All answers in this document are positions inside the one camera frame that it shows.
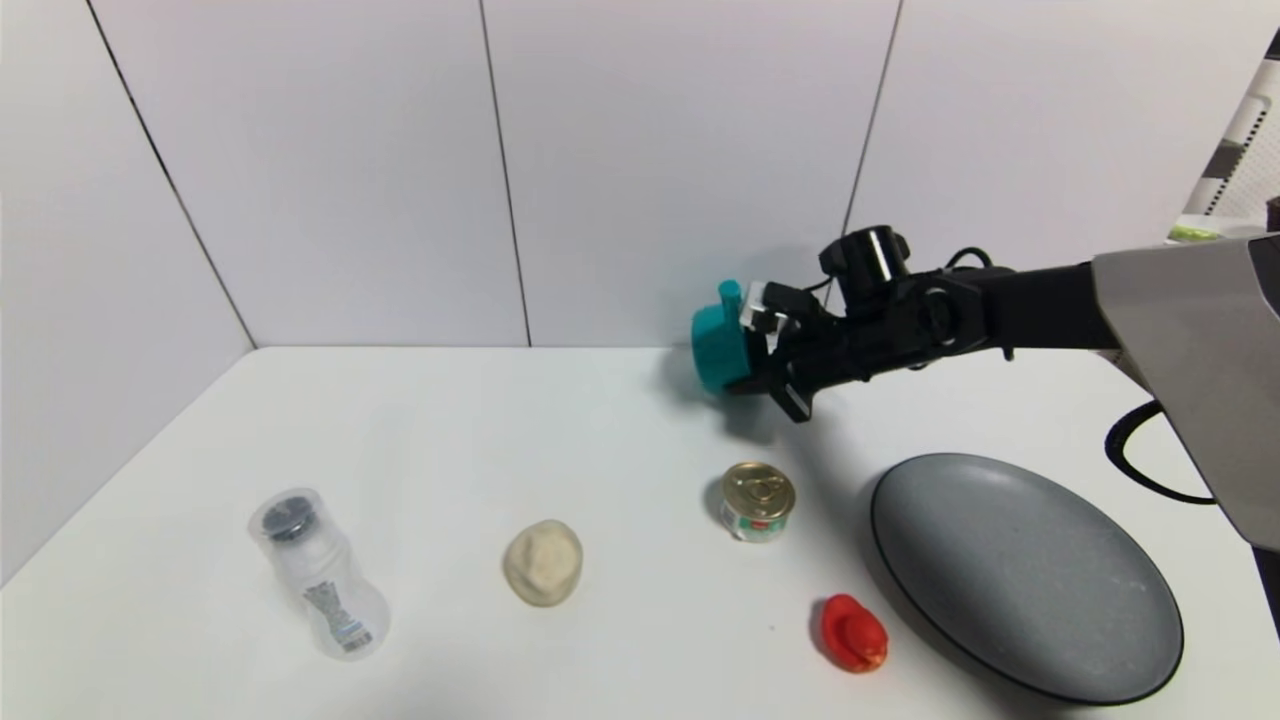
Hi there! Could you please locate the small tin can gold lid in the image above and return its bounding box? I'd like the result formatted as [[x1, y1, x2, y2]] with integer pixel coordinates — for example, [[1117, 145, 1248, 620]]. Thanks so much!
[[721, 461, 797, 543]]

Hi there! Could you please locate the white pegboard panel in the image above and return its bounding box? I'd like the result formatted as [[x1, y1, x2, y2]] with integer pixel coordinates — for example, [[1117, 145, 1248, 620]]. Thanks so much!
[[1182, 30, 1280, 233]]

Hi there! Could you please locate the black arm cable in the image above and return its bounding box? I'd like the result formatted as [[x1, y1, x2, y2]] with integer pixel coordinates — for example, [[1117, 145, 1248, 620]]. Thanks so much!
[[1104, 399, 1217, 506]]

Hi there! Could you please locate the teal saucepan with handle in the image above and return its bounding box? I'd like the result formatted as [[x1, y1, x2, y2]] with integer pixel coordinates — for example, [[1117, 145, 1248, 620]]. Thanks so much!
[[690, 279, 753, 397]]

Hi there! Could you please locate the gray round plate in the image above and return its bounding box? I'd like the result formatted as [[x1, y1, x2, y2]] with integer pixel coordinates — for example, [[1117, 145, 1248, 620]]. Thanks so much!
[[870, 453, 1185, 705]]

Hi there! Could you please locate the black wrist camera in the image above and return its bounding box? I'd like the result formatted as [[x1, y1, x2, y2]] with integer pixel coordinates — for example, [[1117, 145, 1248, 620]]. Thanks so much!
[[819, 226, 912, 297]]

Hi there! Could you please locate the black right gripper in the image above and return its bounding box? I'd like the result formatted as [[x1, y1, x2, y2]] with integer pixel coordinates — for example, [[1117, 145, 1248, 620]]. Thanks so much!
[[725, 313, 873, 424]]

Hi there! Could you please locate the red toy pepper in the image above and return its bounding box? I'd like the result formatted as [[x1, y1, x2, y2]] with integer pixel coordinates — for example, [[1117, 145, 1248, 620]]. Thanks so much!
[[820, 594, 889, 673]]

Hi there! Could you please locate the clear plastic bottle black cap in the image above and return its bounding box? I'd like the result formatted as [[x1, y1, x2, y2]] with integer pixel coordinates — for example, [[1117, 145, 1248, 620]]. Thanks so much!
[[249, 488, 391, 661]]

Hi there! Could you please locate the beige dough bun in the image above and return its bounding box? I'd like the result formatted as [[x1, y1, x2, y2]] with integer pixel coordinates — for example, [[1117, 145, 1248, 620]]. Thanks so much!
[[502, 519, 583, 607]]

